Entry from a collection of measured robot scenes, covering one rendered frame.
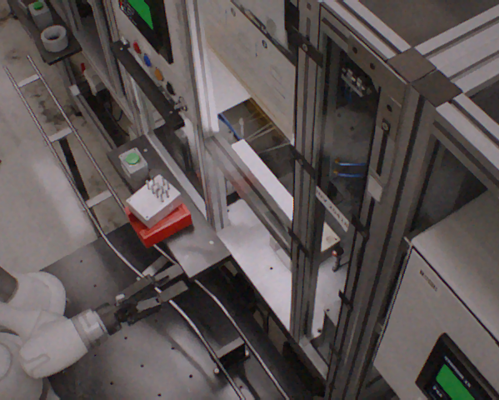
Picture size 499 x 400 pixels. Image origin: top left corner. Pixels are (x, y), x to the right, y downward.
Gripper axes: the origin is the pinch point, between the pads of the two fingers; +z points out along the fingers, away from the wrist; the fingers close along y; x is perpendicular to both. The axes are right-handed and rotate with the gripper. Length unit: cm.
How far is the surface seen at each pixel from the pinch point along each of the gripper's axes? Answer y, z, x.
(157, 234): -17.3, 6.3, 24.9
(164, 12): 56, 20, 27
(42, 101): -112, 10, 193
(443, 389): 47, 18, -64
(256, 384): -44.4, 10.0, -19.7
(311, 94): 72, 21, -22
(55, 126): -112, 9, 172
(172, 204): -12.9, 13.7, 28.7
